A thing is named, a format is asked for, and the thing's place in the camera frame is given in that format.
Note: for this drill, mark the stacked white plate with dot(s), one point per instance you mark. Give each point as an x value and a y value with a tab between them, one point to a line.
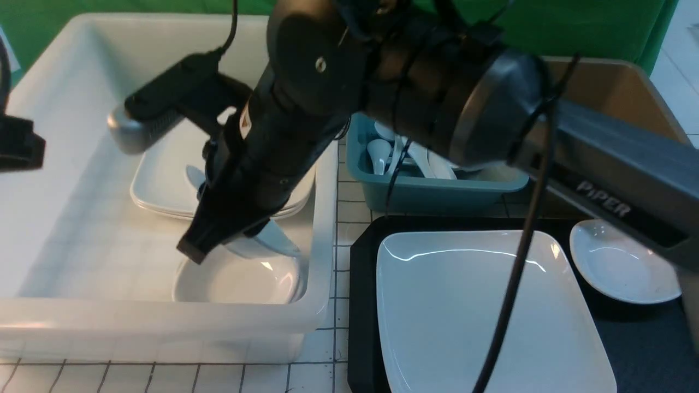
161	169
148	202
188	213

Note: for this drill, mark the green cloth backdrop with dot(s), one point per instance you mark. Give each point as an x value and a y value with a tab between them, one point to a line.
631	31

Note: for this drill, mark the white spoon front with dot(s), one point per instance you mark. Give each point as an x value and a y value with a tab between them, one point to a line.
430	164

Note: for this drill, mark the white spoon far left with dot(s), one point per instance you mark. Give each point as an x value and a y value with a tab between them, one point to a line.
384	132

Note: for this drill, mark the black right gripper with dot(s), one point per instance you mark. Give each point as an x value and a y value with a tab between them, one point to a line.
246	193

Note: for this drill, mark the black serving tray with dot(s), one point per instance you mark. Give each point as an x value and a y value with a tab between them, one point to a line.
650	347

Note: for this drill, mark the white spoon small left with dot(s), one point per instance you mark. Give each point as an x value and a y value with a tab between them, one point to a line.
379	152

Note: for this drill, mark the bottom stacked white plate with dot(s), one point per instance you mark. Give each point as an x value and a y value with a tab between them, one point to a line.
188	213

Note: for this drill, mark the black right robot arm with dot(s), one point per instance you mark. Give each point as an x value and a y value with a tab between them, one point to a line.
454	89

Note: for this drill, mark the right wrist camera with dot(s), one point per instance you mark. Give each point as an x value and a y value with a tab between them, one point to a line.
192	89

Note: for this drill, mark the top stacked white plate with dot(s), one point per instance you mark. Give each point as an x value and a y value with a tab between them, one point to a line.
161	169

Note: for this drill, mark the brown plastic bin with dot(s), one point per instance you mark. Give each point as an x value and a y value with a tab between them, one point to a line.
622	90

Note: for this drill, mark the white ceramic soup spoon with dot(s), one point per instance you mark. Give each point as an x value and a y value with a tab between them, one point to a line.
398	147

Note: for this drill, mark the teal plastic bin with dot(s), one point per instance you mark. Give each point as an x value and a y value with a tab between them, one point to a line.
414	194

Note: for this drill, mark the large white square plate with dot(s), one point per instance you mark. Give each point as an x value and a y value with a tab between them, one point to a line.
439	294

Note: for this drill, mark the middle stacked white plate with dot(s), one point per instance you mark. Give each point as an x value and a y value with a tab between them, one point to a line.
148	202

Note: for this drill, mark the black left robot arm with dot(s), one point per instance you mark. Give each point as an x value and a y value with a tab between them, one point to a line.
21	148

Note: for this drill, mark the large white plastic tub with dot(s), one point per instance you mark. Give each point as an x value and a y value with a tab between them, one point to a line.
87	275

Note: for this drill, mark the white bowl in tub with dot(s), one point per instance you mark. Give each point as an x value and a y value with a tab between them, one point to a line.
234	279

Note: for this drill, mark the white small bowl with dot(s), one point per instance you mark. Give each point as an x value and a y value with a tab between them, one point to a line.
620	268
271	241

